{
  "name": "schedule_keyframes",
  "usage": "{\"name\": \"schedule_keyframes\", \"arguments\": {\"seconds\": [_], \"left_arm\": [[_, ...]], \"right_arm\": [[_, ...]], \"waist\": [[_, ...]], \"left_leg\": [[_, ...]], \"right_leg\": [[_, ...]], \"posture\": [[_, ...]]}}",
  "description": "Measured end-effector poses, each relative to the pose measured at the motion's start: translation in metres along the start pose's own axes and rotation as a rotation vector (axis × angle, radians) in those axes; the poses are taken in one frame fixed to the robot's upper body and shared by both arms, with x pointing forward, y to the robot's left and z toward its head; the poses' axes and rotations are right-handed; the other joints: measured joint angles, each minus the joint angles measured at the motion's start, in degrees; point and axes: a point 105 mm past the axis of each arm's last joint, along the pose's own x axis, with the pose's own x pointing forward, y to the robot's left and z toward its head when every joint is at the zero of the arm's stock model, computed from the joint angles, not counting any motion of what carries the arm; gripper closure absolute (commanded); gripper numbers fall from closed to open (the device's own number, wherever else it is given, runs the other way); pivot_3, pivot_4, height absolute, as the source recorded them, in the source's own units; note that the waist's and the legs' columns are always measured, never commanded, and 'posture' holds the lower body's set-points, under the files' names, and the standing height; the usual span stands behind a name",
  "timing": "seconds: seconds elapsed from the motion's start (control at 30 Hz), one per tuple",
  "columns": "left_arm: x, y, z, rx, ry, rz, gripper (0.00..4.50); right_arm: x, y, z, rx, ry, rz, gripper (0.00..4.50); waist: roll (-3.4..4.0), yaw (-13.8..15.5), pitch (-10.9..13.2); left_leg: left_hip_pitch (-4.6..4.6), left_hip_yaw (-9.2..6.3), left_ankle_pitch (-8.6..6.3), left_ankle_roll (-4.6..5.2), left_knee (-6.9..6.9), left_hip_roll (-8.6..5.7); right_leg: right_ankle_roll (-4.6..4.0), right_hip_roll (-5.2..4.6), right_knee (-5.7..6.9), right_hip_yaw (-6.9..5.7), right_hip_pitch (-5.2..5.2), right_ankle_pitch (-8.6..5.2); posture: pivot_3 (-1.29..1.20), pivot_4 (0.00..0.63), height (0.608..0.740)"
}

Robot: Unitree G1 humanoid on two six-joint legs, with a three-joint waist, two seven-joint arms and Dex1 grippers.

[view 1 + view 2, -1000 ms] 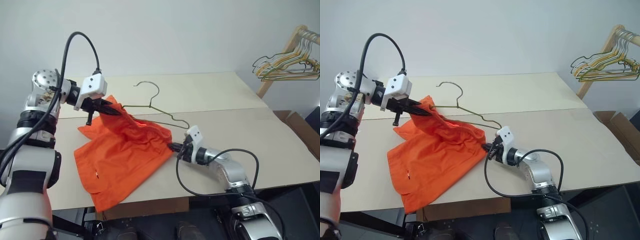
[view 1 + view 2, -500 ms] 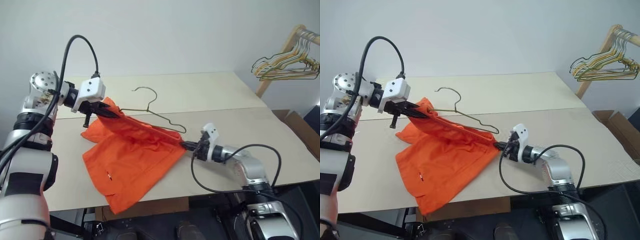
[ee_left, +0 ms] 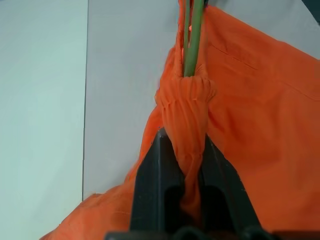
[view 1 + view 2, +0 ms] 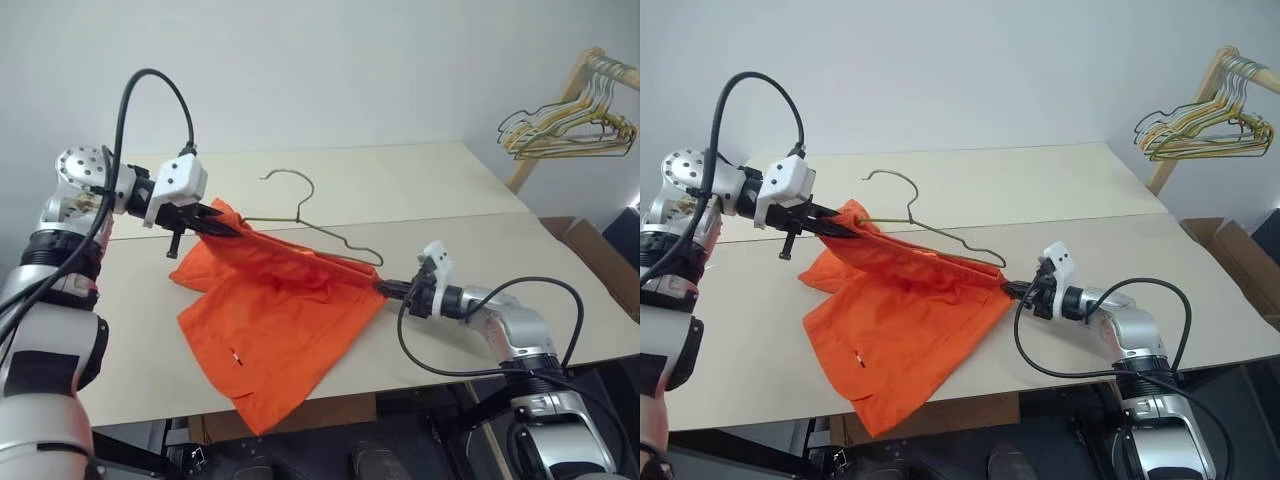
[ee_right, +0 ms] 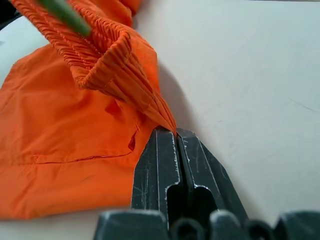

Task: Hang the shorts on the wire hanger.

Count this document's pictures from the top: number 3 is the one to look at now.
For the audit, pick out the orange cloth garment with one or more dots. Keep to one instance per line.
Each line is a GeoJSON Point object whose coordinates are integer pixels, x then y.
{"type": "Point", "coordinates": [250, 112]}

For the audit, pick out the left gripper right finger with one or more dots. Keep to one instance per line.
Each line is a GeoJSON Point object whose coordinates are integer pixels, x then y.
{"type": "Point", "coordinates": [225, 195]}

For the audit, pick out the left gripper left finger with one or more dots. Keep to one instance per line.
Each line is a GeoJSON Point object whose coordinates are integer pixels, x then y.
{"type": "Point", "coordinates": [155, 187]}

